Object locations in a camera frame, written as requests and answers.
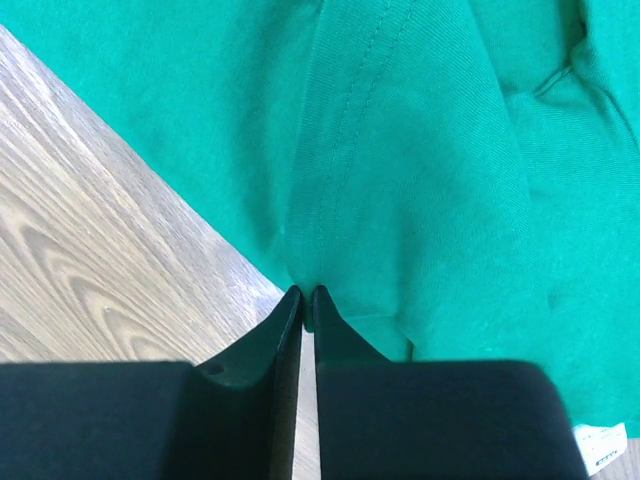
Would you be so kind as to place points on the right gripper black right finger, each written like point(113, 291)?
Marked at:
point(354, 400)

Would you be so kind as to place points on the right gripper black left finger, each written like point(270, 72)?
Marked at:
point(253, 394)

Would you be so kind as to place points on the green t shirt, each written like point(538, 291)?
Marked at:
point(463, 176)

